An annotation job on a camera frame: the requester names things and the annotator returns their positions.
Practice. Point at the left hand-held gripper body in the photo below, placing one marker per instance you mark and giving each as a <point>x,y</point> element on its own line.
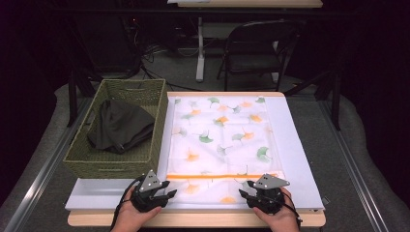
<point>146,201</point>

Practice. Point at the white board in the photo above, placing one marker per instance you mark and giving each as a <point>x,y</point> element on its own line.
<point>296,154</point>

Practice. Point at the person's left hand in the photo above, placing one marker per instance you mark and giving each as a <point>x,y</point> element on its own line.
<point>132,219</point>

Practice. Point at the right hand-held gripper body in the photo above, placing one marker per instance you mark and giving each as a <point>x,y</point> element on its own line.
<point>269,201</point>

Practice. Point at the wooden desk with white legs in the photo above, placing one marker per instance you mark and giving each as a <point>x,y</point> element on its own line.
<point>200,64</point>

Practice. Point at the white leaf-print mesh laundry bag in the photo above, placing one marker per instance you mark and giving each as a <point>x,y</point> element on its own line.
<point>225,151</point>

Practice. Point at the black folding chair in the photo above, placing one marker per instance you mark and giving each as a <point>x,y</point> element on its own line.
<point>251,63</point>

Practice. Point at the dark grey garment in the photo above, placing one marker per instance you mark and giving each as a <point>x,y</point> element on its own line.
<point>122,129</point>

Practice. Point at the black stand leg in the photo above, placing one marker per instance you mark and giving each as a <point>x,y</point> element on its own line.
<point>72,103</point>
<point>336,106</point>

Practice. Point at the dark equipment case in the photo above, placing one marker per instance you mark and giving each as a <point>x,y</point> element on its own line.
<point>106,48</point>

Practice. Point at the green woven basket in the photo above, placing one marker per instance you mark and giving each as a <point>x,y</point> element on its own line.
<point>109,162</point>

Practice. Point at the metal floor rail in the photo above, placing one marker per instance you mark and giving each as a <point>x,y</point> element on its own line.
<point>351,161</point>
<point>48,167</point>

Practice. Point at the person's right hand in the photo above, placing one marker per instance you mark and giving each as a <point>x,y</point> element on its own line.
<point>283,222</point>

